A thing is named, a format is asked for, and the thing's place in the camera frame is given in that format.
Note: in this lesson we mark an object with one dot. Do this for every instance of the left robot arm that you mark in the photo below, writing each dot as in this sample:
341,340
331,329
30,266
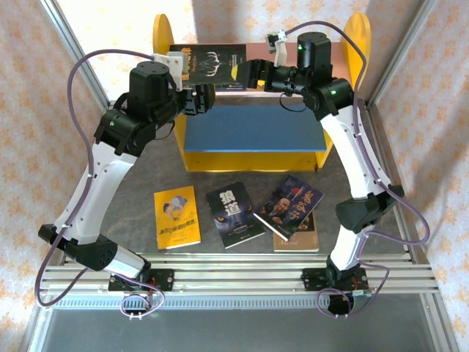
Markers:
99,190

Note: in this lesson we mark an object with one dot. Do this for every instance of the black wolf eyes book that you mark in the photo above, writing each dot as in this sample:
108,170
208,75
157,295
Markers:
234,216

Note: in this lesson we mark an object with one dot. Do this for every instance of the aluminium mounting rails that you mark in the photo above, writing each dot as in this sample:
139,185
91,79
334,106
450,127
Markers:
238,275

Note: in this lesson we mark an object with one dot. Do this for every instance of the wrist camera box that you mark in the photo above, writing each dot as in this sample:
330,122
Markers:
281,51
172,62

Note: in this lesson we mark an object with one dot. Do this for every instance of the aluminium frame post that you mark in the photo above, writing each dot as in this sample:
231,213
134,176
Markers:
399,55
78,55

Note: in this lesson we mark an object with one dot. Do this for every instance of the brown scroll cover book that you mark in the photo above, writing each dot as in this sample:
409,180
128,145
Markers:
297,243

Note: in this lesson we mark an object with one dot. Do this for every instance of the small green circuit board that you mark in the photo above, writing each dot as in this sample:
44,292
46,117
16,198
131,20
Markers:
362,293

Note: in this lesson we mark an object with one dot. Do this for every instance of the yellow bookshelf pink blue shelves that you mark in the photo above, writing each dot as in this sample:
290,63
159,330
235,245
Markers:
256,161

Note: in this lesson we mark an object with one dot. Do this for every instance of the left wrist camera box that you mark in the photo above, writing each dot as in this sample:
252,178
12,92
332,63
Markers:
172,62

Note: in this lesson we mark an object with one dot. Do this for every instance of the black sage portrait book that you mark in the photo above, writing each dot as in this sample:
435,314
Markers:
231,89

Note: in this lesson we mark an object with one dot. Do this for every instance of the aluminium side rail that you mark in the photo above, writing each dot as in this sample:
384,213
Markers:
407,253

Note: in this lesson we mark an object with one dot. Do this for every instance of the blue-tinted sage portrait book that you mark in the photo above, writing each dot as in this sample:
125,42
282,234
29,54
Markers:
289,205

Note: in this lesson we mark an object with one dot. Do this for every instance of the yellow cartoon cover book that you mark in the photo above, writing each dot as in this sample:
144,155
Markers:
176,220

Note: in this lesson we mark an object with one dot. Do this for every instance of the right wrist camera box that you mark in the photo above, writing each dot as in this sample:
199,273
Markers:
281,51

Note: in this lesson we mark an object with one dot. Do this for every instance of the black book with antlers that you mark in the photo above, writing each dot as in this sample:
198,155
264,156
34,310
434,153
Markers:
212,62

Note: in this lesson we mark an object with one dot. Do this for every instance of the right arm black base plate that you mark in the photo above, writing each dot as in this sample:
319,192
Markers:
311,280

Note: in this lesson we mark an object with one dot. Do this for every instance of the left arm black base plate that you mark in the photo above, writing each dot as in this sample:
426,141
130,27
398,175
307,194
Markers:
165,280

